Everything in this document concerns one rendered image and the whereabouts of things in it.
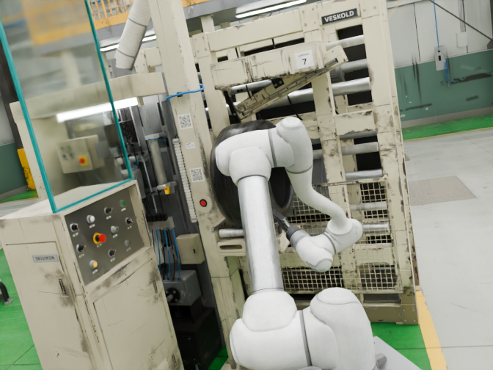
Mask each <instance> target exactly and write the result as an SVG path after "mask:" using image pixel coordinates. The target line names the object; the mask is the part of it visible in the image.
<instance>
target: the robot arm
mask: <svg viewBox="0 0 493 370"><path fill-rule="evenodd" d="M216 164H217V167H218V169H219V170H220V172H221V173H222V174H224V175H226V176H231V178H232V180H233V182H234V184H235V185H236V186H237V187H238V196H239V203H240V209H241V221H242V227H243V230H244V242H245V248H246V259H247V266H248V272H249V284H250V290H251V296H250V297H249V298H248V299H247V301H246V302H245V304H244V311H243V316H242V319H237V320H236V321H235V323H234V324H233V326H232V330H231V331H230V346H231V350H232V354H233V357H234V360H235V362H236V363H237V364H239V365H241V366H244V367H246V368H248V369H253V370H296V369H301V368H305V367H309V366H314V367H318V368H321V369H322V370H380V369H379V368H381V367H382V366H383V365H384V364H385V363H386V362H387V357H385V355H384V354H382V353H379V354H376V355H375V349H374V342H373V334H372V330H371V326H370V322H369V319H368V317H367V315H366V312H365V310H364V308H363V307H362V305H361V303H360V301H359V300H358V299H357V298H356V296H355V295H354V294H353V293H352V292H351V291H349V290H348V289H343V288H330V289H325V290H323V291H322V292H320V293H318V294H317V295H315V296H314V298H313V299H312V301H311V302H310V307H308V308H305V309H304V310H301V311H298V310H297V308H296V305H295V302H294V300H293V298H292V297H291V296H290V295H289V294H288V293H287V292H285V291H284V287H283V281H282V273H281V267H280V258H279V253H278V248H277V239H276V233H275V229H274V220H273V218H274V219H275V220H276V221H275V222H276V223H277V222H278V225H279V226H280V227H281V228H282V229H283V230H284V232H286V238H287V240H288V241H289V242H290V243H291V246H292V247H293V248H294V250H295V251H296V252H297V253H298V254H299V257H300V258H301V259H302V260H303V262H305V263H306V265H308V266H309V267H310V268H311V269H313V270H315V271H316V272H326V271H327V270H329V269H330V268H331V266H332V262H333V260H332V256H333V255H335V254H337V253H340V252H342V251H344V250H346V249H347V248H349V247H350V246H351V245H353V244H355V243H356V242H357V241H358V240H359V239H360V237H361V236H362V225H361V224H360V222H358V221H357V220H355V219H348V218H346V215H345V213H344V211H343V210H342V208H341V207H339V205H337V204H336V203H333V202H332V201H331V200H329V199H327V198H326V197H324V196H323V195H320V194H319V193H317V192H316V191H315V190H314V189H313V188H312V184H311V180H312V171H313V148H312V144H311V141H310V136H309V134H308V133H307V129H306V128H305V126H304V124H303V123H302V122H301V121H300V119H298V118H296V117H287V118H285V119H283V120H281V121H280V122H279V123H278V124H277V127H276V128H271V129H268V130H258V131H251V132H247V133H243V134H238V135H235V136H233V137H230V138H228V139H226V140H225V141H223V142H221V143H220V144H219V146H218V147H217V148H216ZM273 167H285V170H286V172H287V174H288V177H289V179H290V181H291V184H292V186H293V189H294V191H295V193H296V195H297V196H298V198H299V199H300V200H301V201H302V202H303V203H305V204H307V205H309V206H311V207H313V208H315V209H317V210H319V211H321V212H323V213H325V214H327V215H329V216H330V217H331V218H332V219H331V220H330V221H329V223H328V225H327V228H326V231H325V232H324V233H322V234H321V235H318V236H313V237H312V236H310V235H309V234H308V233H307V232H306V231H304V230H302V229H301V228H300V227H298V226H292V224H290V223H289V222H288V219H287V218H286V217H284V216H282V215H281V213H279V212H276V211H275V210H274V209H273V208H272V207H271V200H270V195H269V185H268V181H269V178H270V175H271V169H272V168H273Z"/></svg>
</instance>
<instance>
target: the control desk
mask: <svg viewBox="0 0 493 370"><path fill-rule="evenodd" d="M0 240H1V244H2V247H3V249H4V254H5V256H6V259H7V263H8V265H9V268H10V271H11V274H12V278H13V280H14V283H15V287H16V289H17V292H18V296H19V299H20V301H21V305H22V308H23V312H24V314H25V317H26V320H27V323H28V326H29V329H30V332H31V334H32V339H33V342H34V345H35V348H36V350H37V354H38V357H39V359H40V363H41V366H42V368H43V370H184V367H183V362H182V359H181V356H180V350H179V347H178V342H177V339H176V335H175V331H174V327H173V324H172V319H171V316H170V312H169V307H168V304H167V298H166V295H165V292H164V287H163V283H162V280H161V275H160V272H159V268H158V263H157V260H156V255H155V252H154V249H153V247H152V245H153V243H152V239H151V236H150V231H149V227H148V224H147V219H146V216H145V210H144V207H143V204H142V199H141V195H140V192H139V187H138V184H137V181H136V180H132V181H129V182H127V183H124V184H122V185H120V186H117V187H115V188H113V189H110V190H108V191H106V192H104V193H101V194H99V195H96V196H94V197H91V198H90V199H88V200H85V201H83V202H81V203H78V204H76V205H74V206H71V207H70V208H67V209H65V210H62V211H60V212H57V213H55V214H53V213H52V210H51V206H50V203H49V200H48V199H47V200H44V201H41V202H39V203H36V204H34V205H31V206H28V207H26V208H23V209H21V210H18V211H15V212H13V213H11V214H8V215H5V216H3V217H0Z"/></svg>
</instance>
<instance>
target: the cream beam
mask: <svg viewBox="0 0 493 370"><path fill-rule="evenodd" d="M308 50H312V53H313V62H314V66H310V67H306V68H300V69H297V66H296V58H295V53H299V52H302V51H308ZM325 52H326V48H325V43H324V41H318V40H312V41H309V42H306V43H300V44H296V45H293V46H287V47H284V48H278V49H274V50H270V51H265V52H261V53H258V54H252V55H249V56H245V57H239V58H236V59H230V60H227V61H223V62H217V63H213V64H210V69H211V75H212V79H213V85H214V89H215V90H220V89H224V88H228V87H237V86H241V85H245V84H251V83H255V82H259V81H265V80H269V79H275V78H279V77H280V78H282V77H286V76H292V75H296V74H300V73H307V72H311V71H314V70H321V69H323V68H324V58H323V53H325Z"/></svg>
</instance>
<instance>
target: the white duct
mask: <svg viewBox="0 0 493 370"><path fill-rule="evenodd" d="M150 17H151V14H150V8H149V5H148V1H147V0H134V2H133V5H132V8H131V11H130V13H129V16H128V20H127V22H126V25H125V28H124V30H123V34H122V37H121V39H120V43H119V45H118V47H117V51H116V54H115V56H114V58H116V63H117V64H116V67H118V68H131V66H132V63H133V60H134V57H135V55H136V52H137V49H138V47H139V44H140V41H141V39H142V35H143V33H144V30H145V26H148V23H149V21H150Z"/></svg>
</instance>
